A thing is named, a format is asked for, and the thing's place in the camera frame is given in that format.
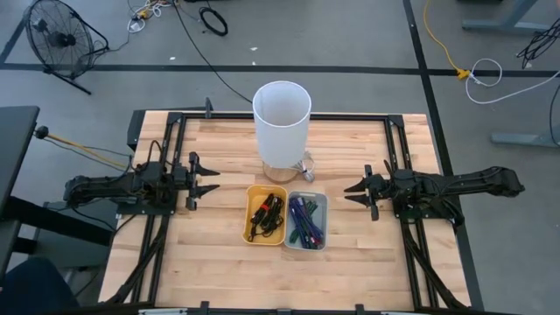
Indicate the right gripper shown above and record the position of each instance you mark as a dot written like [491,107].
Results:
[380,192]

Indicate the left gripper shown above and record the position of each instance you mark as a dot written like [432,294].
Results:
[193,181]

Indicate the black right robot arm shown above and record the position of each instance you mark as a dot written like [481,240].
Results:
[472,181]

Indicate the white plastic bin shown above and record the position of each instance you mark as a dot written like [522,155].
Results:
[322,205]

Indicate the round wooden lamp base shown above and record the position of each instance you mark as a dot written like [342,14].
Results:
[277,175]

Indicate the white cylindrical lamp shade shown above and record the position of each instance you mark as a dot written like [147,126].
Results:
[282,140]

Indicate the yellow plastic bin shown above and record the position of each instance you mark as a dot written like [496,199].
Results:
[277,238]

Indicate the black knob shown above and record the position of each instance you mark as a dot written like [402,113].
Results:
[41,132]

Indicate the grey desk foot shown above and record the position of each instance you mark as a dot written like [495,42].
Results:
[503,25]
[525,140]

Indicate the black desk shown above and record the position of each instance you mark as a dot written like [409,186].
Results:
[17,153]

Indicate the person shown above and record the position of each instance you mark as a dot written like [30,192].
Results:
[35,289]

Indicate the black floor fan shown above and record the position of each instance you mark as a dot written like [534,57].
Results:
[59,39]

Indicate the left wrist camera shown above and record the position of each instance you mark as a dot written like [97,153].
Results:
[180,175]

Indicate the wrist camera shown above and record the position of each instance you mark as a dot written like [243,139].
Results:
[403,177]
[180,175]

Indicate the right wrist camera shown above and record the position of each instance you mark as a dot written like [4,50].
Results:
[403,177]

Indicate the black aluminium table frame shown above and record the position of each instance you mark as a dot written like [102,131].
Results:
[284,116]

